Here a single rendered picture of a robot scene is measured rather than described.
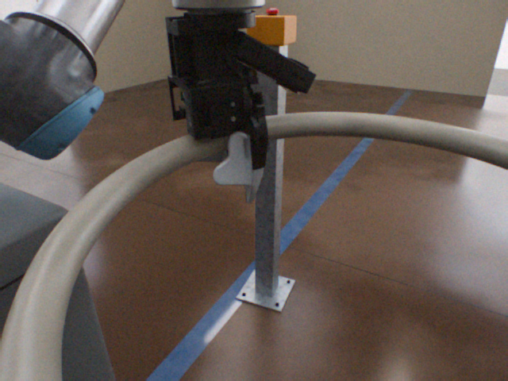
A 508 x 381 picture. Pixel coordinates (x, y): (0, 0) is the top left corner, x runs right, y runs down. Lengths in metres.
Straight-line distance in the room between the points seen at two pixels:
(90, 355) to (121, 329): 0.84
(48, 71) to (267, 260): 1.10
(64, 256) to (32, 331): 0.06
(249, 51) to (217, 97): 0.06
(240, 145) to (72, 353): 0.45
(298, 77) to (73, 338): 0.52
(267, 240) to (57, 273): 1.20
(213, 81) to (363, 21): 5.80
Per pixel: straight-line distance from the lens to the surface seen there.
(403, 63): 6.06
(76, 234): 0.28
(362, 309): 1.61
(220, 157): 0.48
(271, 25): 1.14
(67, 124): 0.59
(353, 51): 6.20
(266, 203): 1.33
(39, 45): 0.61
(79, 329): 0.68
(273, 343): 1.44
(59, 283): 0.26
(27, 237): 0.55
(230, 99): 0.38
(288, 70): 0.42
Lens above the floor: 1.10
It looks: 27 degrees down
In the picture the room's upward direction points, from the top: straight up
